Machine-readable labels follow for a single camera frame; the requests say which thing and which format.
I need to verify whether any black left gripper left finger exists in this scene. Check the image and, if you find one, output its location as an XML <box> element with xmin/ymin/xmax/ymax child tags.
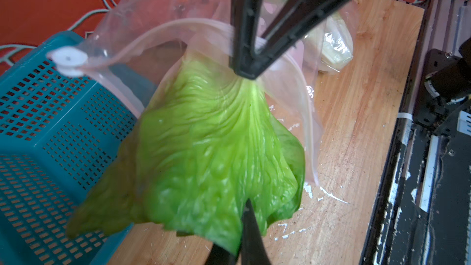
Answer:
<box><xmin>204</xmin><ymin>244</ymin><xmax>237</xmax><ymax>265</ymax></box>

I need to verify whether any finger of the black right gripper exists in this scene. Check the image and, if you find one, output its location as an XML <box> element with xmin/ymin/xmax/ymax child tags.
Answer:
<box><xmin>231</xmin><ymin>0</ymin><xmax>263</xmax><ymax>77</ymax></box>
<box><xmin>256</xmin><ymin>0</ymin><xmax>349</xmax><ymax>73</ymax></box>

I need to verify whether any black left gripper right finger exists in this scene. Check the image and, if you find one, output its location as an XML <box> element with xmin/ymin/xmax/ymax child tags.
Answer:
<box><xmin>240</xmin><ymin>199</ymin><xmax>271</xmax><ymax>265</ymax></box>

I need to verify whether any green chinese cabbage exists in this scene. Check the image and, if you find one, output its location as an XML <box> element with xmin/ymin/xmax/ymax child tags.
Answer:
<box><xmin>66</xmin><ymin>53</ymin><xmax>305</xmax><ymax>253</ymax></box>
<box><xmin>305</xmin><ymin>12</ymin><xmax>354</xmax><ymax>73</ymax></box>

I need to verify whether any teal plastic basket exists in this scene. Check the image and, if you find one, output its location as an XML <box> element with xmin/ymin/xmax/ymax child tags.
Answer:
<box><xmin>1</xmin><ymin>31</ymin><xmax>136</xmax><ymax>265</ymax></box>

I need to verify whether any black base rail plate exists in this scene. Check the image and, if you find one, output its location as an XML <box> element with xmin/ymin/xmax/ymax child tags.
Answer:
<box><xmin>360</xmin><ymin>0</ymin><xmax>471</xmax><ymax>265</ymax></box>

